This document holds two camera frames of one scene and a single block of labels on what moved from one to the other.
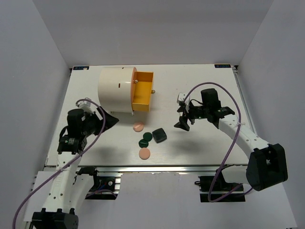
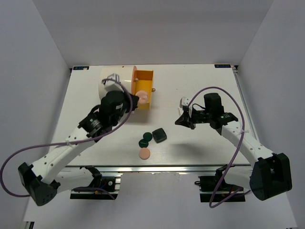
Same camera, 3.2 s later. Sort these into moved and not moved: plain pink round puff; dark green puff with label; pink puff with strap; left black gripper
Moved: left black gripper; pink puff with strap
Not moved: dark green puff with label; plain pink round puff
